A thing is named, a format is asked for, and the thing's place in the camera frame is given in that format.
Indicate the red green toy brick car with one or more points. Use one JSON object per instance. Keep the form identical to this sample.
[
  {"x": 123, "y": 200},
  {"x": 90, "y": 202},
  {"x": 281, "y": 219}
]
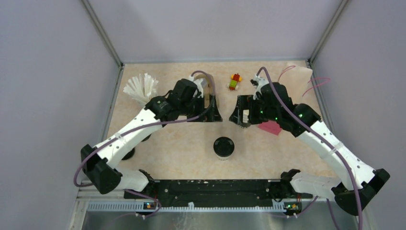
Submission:
[{"x": 235, "y": 79}]

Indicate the black cup lid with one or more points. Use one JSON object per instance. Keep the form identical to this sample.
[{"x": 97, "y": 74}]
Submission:
[{"x": 223, "y": 145}]

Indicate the kraft pink paper bag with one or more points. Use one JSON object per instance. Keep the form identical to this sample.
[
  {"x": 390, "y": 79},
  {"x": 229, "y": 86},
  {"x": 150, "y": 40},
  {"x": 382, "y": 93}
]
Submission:
[{"x": 298, "y": 83}]

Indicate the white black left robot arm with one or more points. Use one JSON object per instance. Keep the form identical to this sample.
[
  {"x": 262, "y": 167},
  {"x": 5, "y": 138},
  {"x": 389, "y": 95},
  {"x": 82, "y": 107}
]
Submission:
[{"x": 190, "y": 97}]

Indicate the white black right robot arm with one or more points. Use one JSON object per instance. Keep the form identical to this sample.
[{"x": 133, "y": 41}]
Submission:
[{"x": 356, "y": 182}]

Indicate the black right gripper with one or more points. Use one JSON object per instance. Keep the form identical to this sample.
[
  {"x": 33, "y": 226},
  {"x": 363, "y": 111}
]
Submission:
[{"x": 246, "y": 102}]

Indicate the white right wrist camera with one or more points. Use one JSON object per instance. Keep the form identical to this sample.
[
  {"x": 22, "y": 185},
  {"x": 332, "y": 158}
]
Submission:
[{"x": 258, "y": 82}]

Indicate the stack of black lids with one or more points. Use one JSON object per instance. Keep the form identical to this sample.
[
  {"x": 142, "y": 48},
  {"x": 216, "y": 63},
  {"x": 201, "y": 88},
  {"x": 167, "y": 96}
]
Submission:
[{"x": 131, "y": 153}]

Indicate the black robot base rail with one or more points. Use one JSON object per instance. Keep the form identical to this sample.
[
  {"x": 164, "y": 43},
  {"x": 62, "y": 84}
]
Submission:
[{"x": 262, "y": 188}]

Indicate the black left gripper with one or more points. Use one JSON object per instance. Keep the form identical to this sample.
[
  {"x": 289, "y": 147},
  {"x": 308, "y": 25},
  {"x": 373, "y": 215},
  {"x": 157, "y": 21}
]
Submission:
[{"x": 210, "y": 115}]

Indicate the brown cardboard cup carrier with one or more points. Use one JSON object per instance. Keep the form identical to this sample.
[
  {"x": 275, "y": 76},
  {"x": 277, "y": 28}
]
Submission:
[{"x": 209, "y": 89}]

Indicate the single white paper cup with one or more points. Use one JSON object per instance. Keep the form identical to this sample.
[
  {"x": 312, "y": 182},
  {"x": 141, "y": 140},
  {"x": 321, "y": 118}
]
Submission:
[{"x": 223, "y": 157}]

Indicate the stack of paper cups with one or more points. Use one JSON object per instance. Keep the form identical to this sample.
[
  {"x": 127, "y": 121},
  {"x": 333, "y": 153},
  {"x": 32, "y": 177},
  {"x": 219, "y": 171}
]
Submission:
[{"x": 245, "y": 123}]

